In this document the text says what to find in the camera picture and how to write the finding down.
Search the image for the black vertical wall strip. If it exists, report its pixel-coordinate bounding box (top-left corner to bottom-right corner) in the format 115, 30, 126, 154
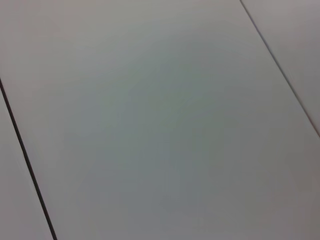
0, 76, 59, 240

